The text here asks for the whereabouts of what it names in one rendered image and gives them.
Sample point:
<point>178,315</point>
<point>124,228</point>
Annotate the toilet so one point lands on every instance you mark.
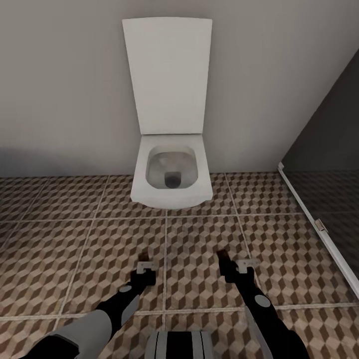
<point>168,59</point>

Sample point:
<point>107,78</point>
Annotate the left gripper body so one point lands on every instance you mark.
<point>148,278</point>

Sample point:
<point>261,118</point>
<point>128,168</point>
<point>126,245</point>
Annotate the door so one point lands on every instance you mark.
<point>323,165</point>

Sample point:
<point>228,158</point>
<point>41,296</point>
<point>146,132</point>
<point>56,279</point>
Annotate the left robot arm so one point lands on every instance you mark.
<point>87,337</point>

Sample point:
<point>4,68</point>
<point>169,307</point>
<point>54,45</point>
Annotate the robot trunk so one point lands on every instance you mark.
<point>179,345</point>

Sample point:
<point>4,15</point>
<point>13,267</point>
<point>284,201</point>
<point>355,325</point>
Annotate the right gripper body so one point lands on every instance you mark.
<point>232,276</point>

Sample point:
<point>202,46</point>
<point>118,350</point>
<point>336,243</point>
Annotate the mousetrap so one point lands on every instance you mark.
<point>224,258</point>
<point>144,256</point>

